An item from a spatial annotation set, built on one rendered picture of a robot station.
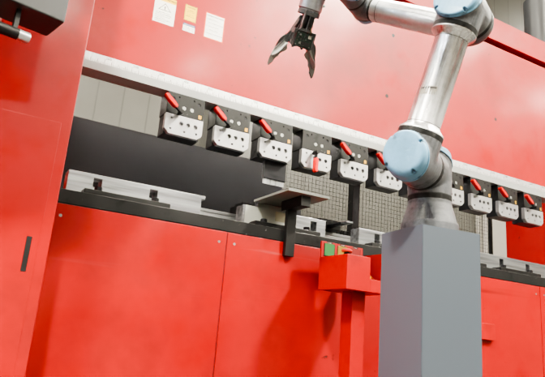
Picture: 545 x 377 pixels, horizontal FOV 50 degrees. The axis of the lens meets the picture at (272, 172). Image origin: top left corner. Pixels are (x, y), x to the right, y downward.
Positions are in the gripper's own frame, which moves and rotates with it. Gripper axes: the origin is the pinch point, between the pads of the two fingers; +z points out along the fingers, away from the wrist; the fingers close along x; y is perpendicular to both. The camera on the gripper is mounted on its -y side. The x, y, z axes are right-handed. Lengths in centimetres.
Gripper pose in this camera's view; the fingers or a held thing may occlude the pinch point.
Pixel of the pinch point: (289, 71)
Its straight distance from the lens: 193.3
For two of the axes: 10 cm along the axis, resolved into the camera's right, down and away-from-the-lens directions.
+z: -3.0, 9.3, 2.0
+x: 9.5, 2.6, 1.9
